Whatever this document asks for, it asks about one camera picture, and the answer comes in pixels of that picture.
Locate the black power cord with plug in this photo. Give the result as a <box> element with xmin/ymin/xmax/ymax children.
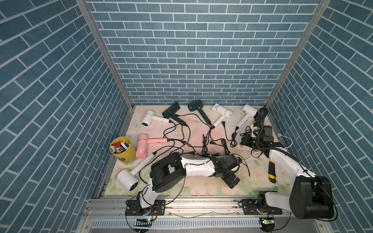
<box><xmin>200</xmin><ymin>120</ymin><xmax>251</xmax><ymax>158</ymax></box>

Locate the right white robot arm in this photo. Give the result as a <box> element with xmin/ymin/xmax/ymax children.
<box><xmin>240</xmin><ymin>126</ymin><xmax>338</xmax><ymax>221</ymax></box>

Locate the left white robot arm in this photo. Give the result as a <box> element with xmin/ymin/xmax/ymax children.
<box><xmin>137</xmin><ymin>152</ymin><xmax>241</xmax><ymax>209</ymax></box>

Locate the dark green dryer right corner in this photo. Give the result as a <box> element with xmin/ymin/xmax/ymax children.
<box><xmin>253</xmin><ymin>107</ymin><xmax>268</xmax><ymax>130</ymax></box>

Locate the white glossy hair dryer right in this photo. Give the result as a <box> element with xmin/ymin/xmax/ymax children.
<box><xmin>235</xmin><ymin>104</ymin><xmax>258</xmax><ymax>130</ymax></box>

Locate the yellow black utility knife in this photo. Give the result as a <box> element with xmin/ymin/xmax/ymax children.
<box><xmin>268</xmin><ymin>160</ymin><xmax>276</xmax><ymax>183</ymax></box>

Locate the white folding hair dryer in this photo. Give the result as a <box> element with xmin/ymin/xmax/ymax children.
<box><xmin>211</xmin><ymin>104</ymin><xmax>233</xmax><ymax>129</ymax></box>

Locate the dark green dryer centre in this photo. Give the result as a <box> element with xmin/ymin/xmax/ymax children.
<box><xmin>188</xmin><ymin>100</ymin><xmax>212</xmax><ymax>126</ymax></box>

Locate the dark green dryer angled nozzle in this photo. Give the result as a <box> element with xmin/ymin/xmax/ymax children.
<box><xmin>162</xmin><ymin>102</ymin><xmax>187</xmax><ymax>126</ymax></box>

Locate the pink hair dryer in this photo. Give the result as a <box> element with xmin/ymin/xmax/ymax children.
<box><xmin>136</xmin><ymin>134</ymin><xmax>168</xmax><ymax>159</ymax></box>

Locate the white hair dryer far left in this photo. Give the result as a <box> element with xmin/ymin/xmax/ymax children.
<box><xmin>141</xmin><ymin>110</ymin><xmax>172</xmax><ymax>127</ymax></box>

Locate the large white dryer front left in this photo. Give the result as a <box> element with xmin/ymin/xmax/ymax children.
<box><xmin>116</xmin><ymin>153</ymin><xmax>155</xmax><ymax>191</ymax></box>

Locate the yellow cup of pens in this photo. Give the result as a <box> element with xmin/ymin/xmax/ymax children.
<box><xmin>110</xmin><ymin>136</ymin><xmax>136</xmax><ymax>163</ymax></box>

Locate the white wall cable connector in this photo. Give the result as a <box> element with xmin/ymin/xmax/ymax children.
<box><xmin>277</xmin><ymin>133</ymin><xmax>293</xmax><ymax>149</ymax></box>

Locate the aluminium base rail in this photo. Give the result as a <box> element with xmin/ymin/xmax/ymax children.
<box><xmin>77</xmin><ymin>196</ymin><xmax>332</xmax><ymax>233</ymax></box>

